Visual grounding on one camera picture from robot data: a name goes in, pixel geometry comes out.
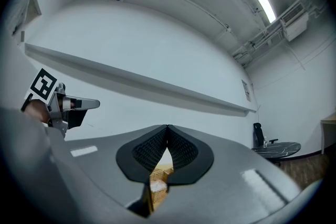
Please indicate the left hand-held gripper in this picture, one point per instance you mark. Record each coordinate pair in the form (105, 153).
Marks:
(42, 84)

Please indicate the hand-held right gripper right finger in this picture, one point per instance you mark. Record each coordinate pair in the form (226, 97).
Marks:
(231, 170)

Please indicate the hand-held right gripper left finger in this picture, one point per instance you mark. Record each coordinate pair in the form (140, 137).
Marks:
(105, 157)

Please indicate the wicker tissue box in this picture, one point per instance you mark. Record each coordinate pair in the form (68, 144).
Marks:
(160, 199)

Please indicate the person's left hand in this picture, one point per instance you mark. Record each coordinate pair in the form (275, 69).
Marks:
(39, 110)

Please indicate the small clear bottle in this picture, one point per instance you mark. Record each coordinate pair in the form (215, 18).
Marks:
(265, 142)

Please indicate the black office chair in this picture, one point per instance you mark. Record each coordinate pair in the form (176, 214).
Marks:
(260, 135)

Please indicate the black round marble table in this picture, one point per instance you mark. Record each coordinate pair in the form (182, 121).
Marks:
(278, 149)

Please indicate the black wrist band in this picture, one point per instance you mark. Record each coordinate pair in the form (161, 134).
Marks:
(26, 103)

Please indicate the person's grey sweatshirt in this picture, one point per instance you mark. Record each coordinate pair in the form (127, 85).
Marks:
(21, 165)

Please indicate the small white table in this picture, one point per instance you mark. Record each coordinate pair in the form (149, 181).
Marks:
(329, 133)

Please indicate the white ceiling pipes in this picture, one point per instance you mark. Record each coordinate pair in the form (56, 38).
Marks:
(262, 39)

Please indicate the white air conditioner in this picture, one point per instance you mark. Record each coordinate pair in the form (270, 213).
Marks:
(295, 25)

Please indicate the white wall notice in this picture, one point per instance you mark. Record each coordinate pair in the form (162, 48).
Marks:
(246, 90)

